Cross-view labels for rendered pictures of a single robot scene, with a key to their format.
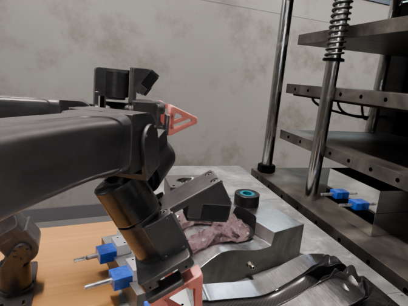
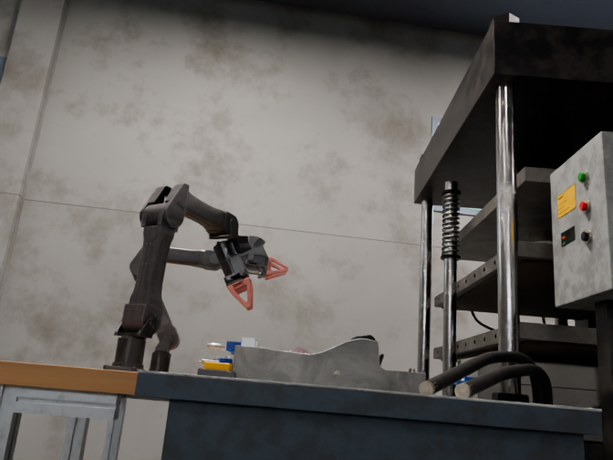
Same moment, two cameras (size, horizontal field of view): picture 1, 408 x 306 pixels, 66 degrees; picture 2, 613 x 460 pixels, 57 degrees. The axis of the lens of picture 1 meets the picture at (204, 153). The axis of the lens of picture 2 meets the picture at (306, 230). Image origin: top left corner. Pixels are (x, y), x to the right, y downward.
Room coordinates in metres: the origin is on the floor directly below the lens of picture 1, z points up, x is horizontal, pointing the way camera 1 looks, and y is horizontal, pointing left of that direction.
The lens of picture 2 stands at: (-1.11, -0.60, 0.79)
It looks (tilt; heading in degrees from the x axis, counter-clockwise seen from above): 16 degrees up; 17
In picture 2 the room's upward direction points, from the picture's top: 5 degrees clockwise
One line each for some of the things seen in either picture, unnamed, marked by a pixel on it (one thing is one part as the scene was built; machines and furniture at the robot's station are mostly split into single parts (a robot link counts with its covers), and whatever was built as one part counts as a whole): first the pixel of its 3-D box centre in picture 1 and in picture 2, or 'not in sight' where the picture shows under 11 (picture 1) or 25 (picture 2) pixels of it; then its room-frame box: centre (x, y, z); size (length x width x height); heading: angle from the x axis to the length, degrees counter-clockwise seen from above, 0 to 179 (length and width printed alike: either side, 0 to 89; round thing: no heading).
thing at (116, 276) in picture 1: (115, 278); (222, 362); (0.60, 0.17, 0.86); 0.13 x 0.05 x 0.05; 124
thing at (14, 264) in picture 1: (19, 248); (166, 344); (0.61, 0.39, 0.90); 0.09 x 0.06 x 0.06; 24
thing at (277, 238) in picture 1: (204, 238); not in sight; (0.80, -0.02, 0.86); 0.50 x 0.26 x 0.11; 124
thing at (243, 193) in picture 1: (246, 198); not in sight; (0.95, -0.15, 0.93); 0.08 x 0.08 x 0.04
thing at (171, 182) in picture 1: (190, 188); not in sight; (1.25, 0.04, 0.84); 0.20 x 0.15 x 0.07; 107
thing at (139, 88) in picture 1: (144, 92); (255, 252); (0.71, 0.14, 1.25); 0.07 x 0.06 x 0.11; 24
